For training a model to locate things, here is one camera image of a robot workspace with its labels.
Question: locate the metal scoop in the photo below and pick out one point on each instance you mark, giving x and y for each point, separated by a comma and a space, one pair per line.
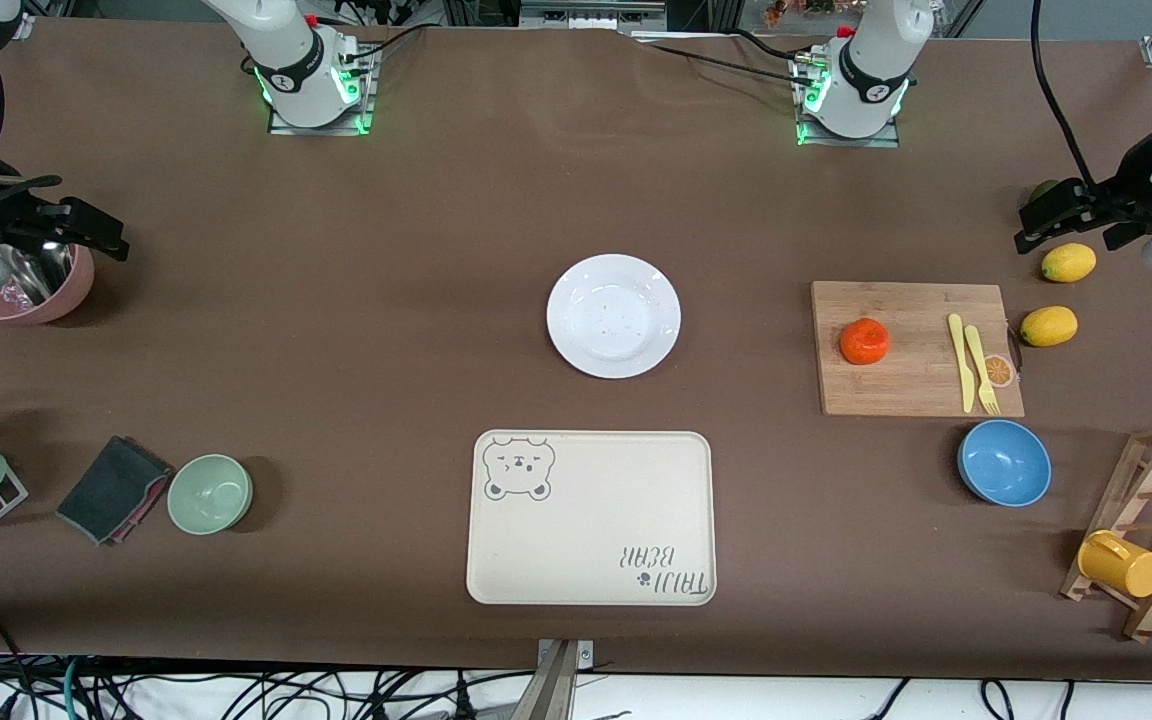
36, 278

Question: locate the wooden cutting board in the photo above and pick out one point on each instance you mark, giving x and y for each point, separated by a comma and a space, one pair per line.
911, 370

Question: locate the orange fruit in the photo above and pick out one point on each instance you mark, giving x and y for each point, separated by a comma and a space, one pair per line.
865, 341

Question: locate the yellow cup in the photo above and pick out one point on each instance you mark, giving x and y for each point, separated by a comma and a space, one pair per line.
1126, 568

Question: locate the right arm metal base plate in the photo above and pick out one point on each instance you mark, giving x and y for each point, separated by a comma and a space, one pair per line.
281, 127

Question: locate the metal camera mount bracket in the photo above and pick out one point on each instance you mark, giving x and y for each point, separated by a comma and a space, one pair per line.
558, 690

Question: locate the yellow plastic fork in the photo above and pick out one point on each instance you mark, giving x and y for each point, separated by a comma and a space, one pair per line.
977, 350

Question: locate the white round plate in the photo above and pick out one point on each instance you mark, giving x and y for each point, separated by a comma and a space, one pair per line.
614, 316

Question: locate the yellow lemon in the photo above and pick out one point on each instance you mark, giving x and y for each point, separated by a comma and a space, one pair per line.
1069, 262
1049, 326

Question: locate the dark grey folded cloth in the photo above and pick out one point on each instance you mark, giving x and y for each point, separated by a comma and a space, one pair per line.
111, 485

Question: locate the blue bowl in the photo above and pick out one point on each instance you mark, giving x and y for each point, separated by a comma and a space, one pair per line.
1004, 463

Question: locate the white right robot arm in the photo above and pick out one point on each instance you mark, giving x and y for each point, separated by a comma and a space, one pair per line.
296, 60

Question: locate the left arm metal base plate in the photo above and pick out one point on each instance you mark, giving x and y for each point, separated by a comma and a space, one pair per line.
881, 140

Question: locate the pink bowl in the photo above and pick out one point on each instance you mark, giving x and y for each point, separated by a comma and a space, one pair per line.
66, 290

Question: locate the yellow plastic knife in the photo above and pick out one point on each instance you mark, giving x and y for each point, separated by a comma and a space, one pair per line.
962, 365

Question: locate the orange slice sticker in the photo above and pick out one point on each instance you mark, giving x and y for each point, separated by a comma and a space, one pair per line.
1002, 372

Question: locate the cream bear print tray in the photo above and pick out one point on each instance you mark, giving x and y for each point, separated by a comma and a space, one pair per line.
586, 520

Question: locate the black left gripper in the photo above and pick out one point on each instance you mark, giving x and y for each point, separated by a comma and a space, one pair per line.
1128, 196

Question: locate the wooden peg drying rack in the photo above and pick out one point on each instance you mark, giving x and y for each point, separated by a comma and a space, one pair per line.
1134, 492

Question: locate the pale green bowl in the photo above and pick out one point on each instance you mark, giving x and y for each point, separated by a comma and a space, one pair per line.
209, 494

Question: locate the clear ice cubes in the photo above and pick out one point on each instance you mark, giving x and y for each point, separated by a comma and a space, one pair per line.
11, 293

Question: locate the green lime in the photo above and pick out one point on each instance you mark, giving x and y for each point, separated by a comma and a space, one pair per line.
1042, 188

